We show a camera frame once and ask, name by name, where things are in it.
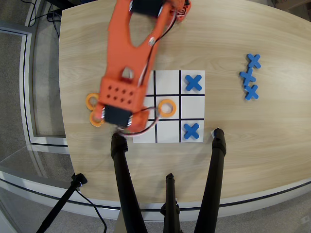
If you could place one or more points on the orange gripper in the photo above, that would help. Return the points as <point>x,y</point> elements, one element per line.
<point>139,120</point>

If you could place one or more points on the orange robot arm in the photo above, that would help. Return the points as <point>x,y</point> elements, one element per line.
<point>121,48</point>

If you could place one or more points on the blue foam cross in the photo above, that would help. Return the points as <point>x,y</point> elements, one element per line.
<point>193,83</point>
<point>247,76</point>
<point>191,131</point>
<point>253,61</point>
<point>251,92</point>

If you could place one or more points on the white tic-tac-toe board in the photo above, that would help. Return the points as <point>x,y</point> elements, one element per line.
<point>192,106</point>

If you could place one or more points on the black tripod leg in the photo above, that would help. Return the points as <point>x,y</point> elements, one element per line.
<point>170,201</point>
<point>124,179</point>
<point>213,179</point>

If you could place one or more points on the small white tag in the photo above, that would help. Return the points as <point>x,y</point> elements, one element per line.
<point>212,133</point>

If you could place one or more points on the thin black stand pole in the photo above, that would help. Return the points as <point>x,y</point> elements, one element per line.
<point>62,202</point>

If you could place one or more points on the grey metal partition frame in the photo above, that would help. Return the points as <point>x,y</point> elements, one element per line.
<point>27,85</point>

